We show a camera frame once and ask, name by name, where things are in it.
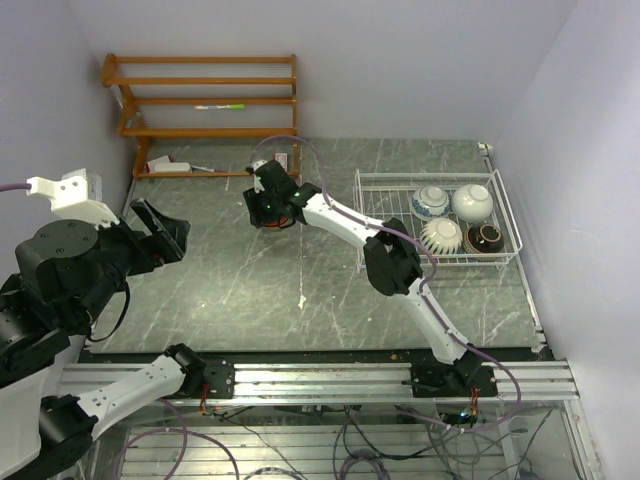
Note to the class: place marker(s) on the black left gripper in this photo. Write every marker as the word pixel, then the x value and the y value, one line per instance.
pixel 152 250

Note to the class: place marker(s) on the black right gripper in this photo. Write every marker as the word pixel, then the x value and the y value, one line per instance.
pixel 255 204

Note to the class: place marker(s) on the blue patterned white bowl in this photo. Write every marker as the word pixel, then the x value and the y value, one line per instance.
pixel 429 202

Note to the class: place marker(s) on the blue striped white bowl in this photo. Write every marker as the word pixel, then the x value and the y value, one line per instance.
pixel 441 236

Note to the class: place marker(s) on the white ribbed bowl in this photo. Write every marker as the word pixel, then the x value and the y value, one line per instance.
pixel 472 203

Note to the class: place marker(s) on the brown bowl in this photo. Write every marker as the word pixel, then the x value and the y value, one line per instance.
pixel 485 238

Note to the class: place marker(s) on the orange bowl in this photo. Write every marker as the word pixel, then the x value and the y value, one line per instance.
pixel 281 224

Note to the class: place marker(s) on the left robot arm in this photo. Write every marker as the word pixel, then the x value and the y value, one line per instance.
pixel 68 272

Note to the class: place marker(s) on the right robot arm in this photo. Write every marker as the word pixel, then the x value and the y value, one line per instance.
pixel 393 268

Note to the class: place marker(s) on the wooden shelf rack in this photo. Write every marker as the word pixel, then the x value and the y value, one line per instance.
pixel 158 94

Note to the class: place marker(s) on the red white small box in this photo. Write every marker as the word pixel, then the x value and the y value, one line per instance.
pixel 282 159

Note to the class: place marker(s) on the white flat box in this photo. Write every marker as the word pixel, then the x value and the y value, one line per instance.
pixel 165 164

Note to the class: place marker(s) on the red white marker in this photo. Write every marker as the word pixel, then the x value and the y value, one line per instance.
pixel 201 169

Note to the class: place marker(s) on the green white pen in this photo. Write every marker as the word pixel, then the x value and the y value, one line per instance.
pixel 214 107

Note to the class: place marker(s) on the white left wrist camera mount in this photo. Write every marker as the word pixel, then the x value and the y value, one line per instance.
pixel 76 196

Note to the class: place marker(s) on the white wire dish rack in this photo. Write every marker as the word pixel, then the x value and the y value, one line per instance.
pixel 384 196

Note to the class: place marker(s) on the white corner bracket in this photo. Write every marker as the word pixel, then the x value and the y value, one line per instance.
pixel 485 148

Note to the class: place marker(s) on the aluminium rail frame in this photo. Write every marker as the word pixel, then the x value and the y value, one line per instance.
pixel 350 415

